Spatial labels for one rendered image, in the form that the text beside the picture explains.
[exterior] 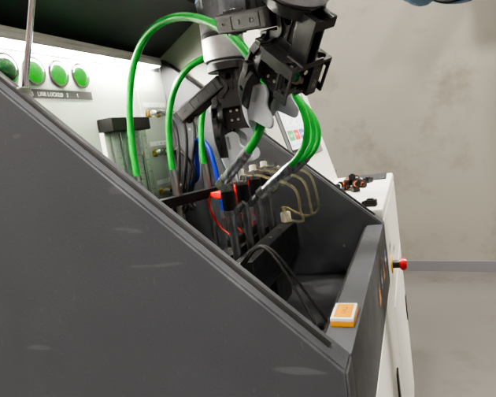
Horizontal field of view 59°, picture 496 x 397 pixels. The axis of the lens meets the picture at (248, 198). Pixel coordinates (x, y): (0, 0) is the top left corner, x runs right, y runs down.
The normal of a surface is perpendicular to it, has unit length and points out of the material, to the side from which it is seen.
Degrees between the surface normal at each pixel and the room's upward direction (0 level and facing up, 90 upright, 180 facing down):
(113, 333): 90
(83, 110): 90
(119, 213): 90
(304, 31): 103
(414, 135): 90
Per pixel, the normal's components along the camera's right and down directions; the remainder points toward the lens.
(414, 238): -0.46, 0.19
